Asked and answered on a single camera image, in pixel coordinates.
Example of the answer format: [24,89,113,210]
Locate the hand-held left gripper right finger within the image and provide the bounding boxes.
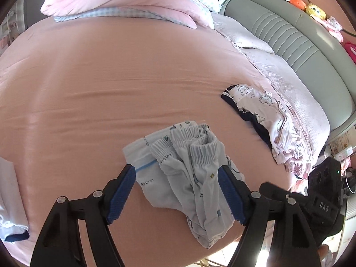
[218,166,322,267]

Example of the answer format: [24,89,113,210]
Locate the folded pink checked quilt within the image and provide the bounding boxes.
[40,0,220,30]

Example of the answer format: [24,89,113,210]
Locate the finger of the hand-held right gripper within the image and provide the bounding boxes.
[259,182,308,201]

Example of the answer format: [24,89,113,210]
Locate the grey padded headboard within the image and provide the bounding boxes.
[220,0,356,135]

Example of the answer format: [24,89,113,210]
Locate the yellow plush toy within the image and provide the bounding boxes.
[305,3,327,19]

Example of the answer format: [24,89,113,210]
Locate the pink printed pajama pants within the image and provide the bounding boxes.
[278,133,316,180]

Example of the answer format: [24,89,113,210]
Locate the pink and white plush toy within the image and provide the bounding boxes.
[314,16,344,42]

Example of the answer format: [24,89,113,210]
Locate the white power strip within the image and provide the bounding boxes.
[333,148,354,162]

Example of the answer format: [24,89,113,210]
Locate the white nightstand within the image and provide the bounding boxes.
[341,172,356,245]

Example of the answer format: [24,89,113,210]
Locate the pink printed pajama top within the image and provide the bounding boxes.
[221,84,297,165]

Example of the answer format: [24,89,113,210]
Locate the printed paper card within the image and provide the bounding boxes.
[328,132,355,152]

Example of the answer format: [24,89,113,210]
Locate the white charging cable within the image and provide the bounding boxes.
[344,170,356,194]

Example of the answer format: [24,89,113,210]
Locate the white garment with navy trim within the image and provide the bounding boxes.
[0,157,30,242]

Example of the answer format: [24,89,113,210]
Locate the red plush toy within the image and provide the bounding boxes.
[343,41,356,62]

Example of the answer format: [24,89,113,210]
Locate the light blue printed pajama pants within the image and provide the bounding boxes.
[123,120,246,249]

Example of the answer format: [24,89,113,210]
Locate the pink bed sheet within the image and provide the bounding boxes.
[0,12,331,267]

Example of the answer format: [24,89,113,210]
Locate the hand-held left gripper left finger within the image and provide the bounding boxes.
[29,165,137,267]

